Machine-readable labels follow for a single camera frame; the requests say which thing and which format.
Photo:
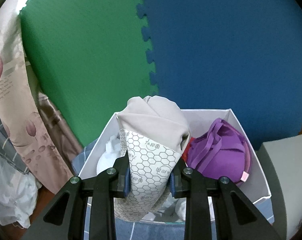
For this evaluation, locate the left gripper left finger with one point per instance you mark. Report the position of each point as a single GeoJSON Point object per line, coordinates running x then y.
{"type": "Point", "coordinates": [127, 183]}

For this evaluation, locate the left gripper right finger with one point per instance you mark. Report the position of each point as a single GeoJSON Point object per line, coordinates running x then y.
{"type": "Point", "coordinates": [172, 183]}

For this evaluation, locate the white bra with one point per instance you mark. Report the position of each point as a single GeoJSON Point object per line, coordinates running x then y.
{"type": "Point", "coordinates": [114, 149]}

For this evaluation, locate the red underwear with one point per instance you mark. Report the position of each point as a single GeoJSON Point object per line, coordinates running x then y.
{"type": "Point", "coordinates": [185, 153]}

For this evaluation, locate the beige honeycomb underwear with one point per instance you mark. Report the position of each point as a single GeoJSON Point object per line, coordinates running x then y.
{"type": "Point", "coordinates": [153, 134]}

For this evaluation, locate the purple bra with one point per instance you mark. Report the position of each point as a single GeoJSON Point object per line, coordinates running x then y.
{"type": "Point", "coordinates": [221, 151]}

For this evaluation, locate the brown satin curtain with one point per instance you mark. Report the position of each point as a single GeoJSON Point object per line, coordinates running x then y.
{"type": "Point", "coordinates": [59, 131]}

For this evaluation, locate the blue checked cloth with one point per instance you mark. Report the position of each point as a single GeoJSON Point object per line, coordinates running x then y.
{"type": "Point", "coordinates": [161, 225]}

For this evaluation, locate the white XINCCI shoe box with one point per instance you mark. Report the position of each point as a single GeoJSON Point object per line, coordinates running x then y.
{"type": "Point", "coordinates": [255, 188]}

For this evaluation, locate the white patterned sheet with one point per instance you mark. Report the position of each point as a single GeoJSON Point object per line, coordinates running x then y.
{"type": "Point", "coordinates": [18, 195]}

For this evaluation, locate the grey white box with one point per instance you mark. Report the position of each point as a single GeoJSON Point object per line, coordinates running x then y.
{"type": "Point", "coordinates": [281, 161]}

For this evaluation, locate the beige floral curtain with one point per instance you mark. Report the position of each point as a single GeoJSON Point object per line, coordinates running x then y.
{"type": "Point", "coordinates": [19, 113]}

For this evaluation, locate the grey plaid bedding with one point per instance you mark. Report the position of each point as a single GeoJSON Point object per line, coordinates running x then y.
{"type": "Point", "coordinates": [8, 152]}

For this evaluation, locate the green foam mat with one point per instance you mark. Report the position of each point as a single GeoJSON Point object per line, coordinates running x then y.
{"type": "Point", "coordinates": [89, 57]}

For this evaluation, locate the blue foam mat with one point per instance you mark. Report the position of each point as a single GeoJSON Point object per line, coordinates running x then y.
{"type": "Point", "coordinates": [245, 55]}

